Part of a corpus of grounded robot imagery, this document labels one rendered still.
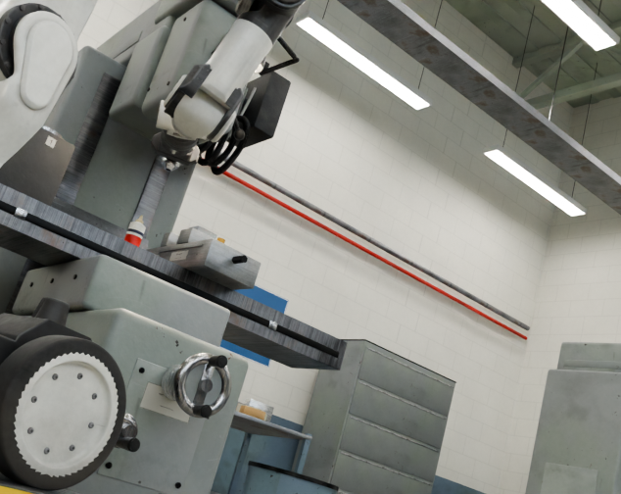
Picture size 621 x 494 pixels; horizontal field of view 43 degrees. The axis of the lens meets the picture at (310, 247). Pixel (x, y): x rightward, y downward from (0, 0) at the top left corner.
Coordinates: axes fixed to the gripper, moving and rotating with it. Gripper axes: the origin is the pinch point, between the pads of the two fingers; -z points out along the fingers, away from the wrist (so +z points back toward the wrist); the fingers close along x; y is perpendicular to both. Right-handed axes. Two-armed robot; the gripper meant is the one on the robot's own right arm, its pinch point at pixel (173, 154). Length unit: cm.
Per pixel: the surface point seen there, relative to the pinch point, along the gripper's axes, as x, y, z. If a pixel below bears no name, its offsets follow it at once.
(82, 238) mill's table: 12.1, 33.2, 17.1
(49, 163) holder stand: 25.7, 17.7, 12.2
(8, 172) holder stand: 32.5, 24.1, 15.9
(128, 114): 15.3, -12.0, -13.8
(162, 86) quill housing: 8.5, -14.2, 5.6
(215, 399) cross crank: -23, 61, 48
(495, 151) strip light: -290, -311, -473
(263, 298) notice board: -114, -96, -496
